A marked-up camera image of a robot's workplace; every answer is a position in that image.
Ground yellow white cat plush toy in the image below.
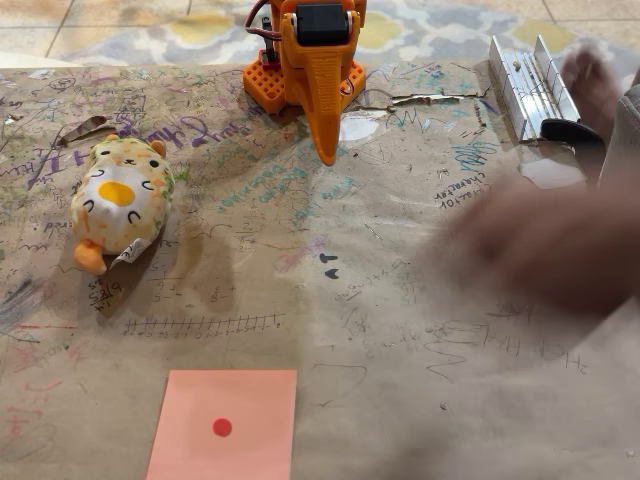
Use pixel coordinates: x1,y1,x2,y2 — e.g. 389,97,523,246
69,133,176,276

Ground person's hand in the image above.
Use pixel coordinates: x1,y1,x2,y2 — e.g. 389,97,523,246
424,174,640,317

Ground small black red clamp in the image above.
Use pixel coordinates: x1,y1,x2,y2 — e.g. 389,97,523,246
259,16,279,71

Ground grey yellow patterned rug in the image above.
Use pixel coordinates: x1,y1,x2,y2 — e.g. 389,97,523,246
49,0,640,81

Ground scribbled brown paper table cover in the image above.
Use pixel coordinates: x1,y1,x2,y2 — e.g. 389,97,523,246
0,60,640,480

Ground white tape piece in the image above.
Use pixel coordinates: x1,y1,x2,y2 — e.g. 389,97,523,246
519,157,589,190

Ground large black clamp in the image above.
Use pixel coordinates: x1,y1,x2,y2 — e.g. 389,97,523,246
539,118,609,186

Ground grey upholstered seat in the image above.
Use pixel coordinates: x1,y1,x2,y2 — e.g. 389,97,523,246
597,67,640,194

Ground pink paper sheet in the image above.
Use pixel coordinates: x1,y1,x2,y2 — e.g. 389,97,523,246
144,368,299,480

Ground red white servo cable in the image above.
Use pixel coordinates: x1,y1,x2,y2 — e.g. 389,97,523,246
244,0,282,40

